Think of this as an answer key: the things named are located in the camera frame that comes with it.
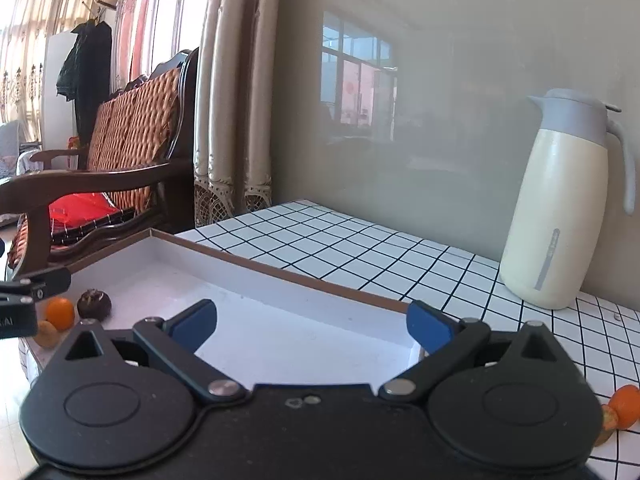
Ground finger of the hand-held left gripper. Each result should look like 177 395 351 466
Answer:
0 266 72 305

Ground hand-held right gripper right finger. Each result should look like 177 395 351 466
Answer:
378 300 575 405

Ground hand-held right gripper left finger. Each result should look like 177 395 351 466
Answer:
60 299 248 406

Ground small brown round fruit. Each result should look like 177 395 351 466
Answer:
32 320 59 349

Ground small orange kumquat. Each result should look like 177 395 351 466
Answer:
45 297 76 332

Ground dark water chestnut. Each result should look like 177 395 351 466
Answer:
76 288 112 319

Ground brown cardboard box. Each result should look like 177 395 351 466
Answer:
20 227 427 377

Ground brown cylindrical vegetable piece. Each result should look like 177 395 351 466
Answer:
594 404 620 447

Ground reddish orange tangerine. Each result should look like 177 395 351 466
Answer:
608 384 640 431

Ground red cushion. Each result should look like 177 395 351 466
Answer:
47 192 137 234

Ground white black checked tablecloth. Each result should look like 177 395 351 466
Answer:
175 199 640 466

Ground pale cloth heap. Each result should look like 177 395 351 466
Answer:
0 120 44 178

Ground cream thermos jug grey lid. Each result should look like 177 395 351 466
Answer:
500 88 637 310

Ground wooden sofa orange cushions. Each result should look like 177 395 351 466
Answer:
0 47 201 281

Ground white refrigerator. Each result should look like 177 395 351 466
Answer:
42 30 82 152

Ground black hanging coat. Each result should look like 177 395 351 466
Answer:
55 20 114 131

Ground beige lace curtain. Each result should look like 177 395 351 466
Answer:
192 0 282 229

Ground beige sheer curtain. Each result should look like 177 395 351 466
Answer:
0 0 119 142

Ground window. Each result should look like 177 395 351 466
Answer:
112 0 221 82

